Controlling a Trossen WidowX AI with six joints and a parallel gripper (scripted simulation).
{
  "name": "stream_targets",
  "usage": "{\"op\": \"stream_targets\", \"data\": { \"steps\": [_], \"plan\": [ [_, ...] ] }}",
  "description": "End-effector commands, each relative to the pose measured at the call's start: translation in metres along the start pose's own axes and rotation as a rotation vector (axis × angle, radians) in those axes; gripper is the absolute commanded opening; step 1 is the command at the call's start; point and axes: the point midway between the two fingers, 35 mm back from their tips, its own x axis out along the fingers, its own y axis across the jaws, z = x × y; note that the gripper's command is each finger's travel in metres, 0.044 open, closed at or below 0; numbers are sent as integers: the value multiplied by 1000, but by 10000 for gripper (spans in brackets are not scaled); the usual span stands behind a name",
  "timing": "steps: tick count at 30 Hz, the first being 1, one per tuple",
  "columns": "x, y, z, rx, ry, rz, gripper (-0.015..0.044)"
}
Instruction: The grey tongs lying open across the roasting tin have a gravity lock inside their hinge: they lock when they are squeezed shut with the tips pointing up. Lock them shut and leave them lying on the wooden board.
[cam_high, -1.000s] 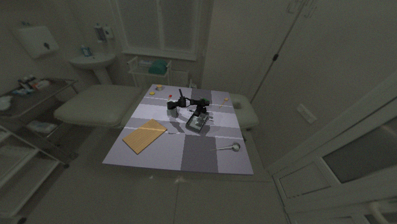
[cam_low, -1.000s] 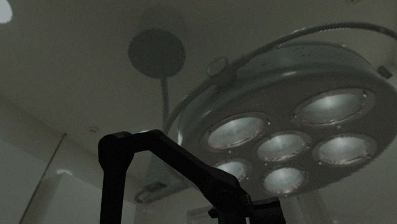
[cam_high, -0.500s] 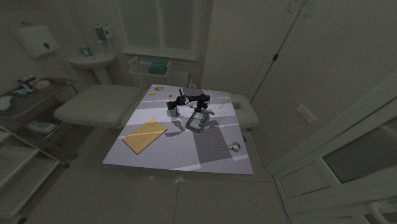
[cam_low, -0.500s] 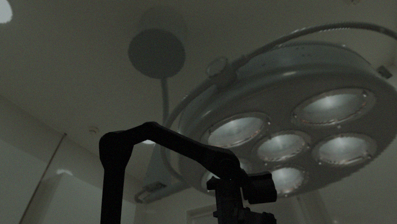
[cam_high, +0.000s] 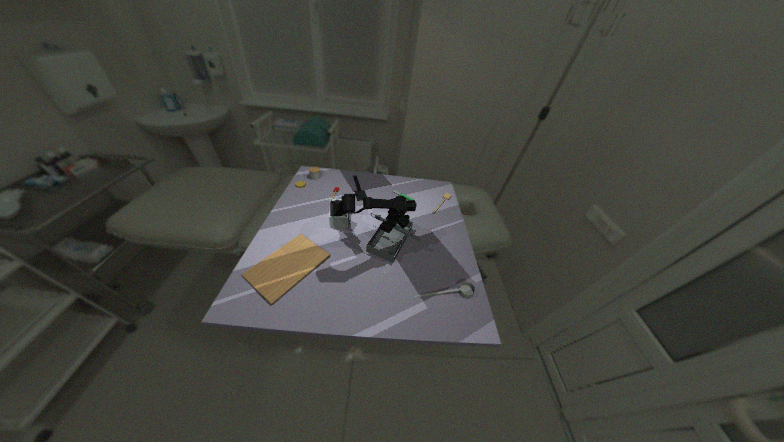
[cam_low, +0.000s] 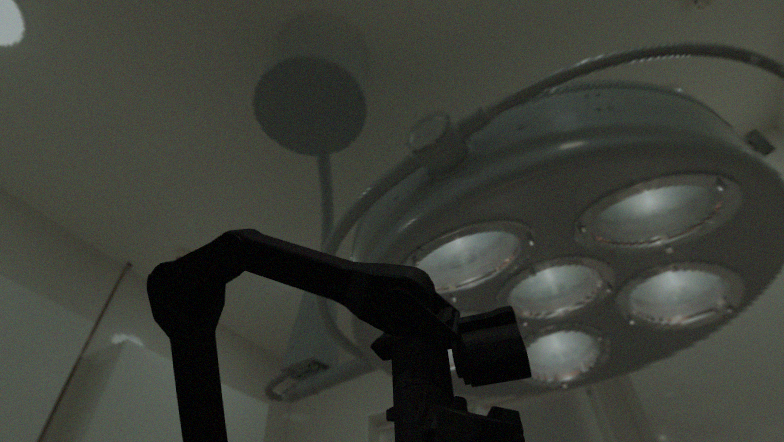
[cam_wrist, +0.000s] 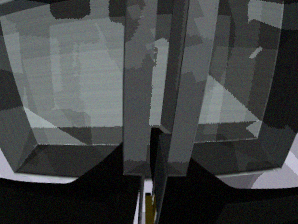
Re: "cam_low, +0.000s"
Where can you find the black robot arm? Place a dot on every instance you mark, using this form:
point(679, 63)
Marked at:
point(187, 297)

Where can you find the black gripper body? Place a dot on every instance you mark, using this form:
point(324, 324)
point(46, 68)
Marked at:
point(406, 402)

